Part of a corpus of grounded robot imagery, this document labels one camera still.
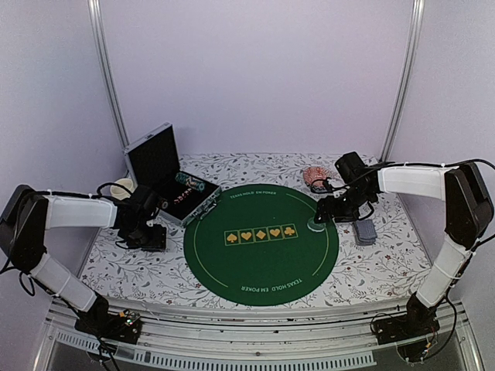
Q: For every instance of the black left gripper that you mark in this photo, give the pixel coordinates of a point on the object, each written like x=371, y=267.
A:
x=158, y=242

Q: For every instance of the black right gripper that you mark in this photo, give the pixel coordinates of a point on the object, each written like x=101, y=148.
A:
x=322, y=207

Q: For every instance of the short poker chip stack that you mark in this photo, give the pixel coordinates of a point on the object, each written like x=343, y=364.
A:
x=163, y=204

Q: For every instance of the green white dealer button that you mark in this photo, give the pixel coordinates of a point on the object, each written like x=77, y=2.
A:
x=315, y=227

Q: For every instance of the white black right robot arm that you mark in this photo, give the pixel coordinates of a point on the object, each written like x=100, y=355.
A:
x=458, y=200

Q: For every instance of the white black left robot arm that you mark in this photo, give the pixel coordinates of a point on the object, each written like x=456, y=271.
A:
x=29, y=215

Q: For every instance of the grey playing card deck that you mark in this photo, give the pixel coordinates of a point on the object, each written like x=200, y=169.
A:
x=365, y=233

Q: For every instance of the red patterned small bowl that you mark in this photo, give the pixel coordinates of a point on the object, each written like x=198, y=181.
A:
x=314, y=176

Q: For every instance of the cream ceramic mug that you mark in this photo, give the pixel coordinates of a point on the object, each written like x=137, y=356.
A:
x=122, y=188

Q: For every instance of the red black chip row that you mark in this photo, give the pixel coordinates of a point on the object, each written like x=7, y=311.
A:
x=182, y=196

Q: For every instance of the green poker chip row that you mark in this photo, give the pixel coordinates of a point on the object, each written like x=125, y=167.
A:
x=190, y=181

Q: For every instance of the aluminium poker chip case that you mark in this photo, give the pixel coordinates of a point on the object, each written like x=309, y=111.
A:
x=153, y=161

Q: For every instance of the round green poker mat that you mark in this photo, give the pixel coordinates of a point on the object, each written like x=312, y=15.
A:
x=254, y=248

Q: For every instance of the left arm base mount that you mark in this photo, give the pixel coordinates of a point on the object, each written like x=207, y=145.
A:
x=125, y=326

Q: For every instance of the aluminium front rail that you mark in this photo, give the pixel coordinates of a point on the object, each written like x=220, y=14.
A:
x=187, y=338

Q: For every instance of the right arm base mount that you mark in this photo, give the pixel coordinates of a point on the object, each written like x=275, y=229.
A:
x=392, y=329

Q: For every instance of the right aluminium frame post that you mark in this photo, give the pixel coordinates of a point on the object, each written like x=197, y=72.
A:
x=414, y=33

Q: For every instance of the aluminium frame post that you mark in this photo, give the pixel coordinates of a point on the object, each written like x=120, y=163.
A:
x=97, y=26
x=414, y=33

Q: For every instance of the left aluminium frame post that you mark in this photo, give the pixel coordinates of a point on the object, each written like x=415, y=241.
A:
x=97, y=26

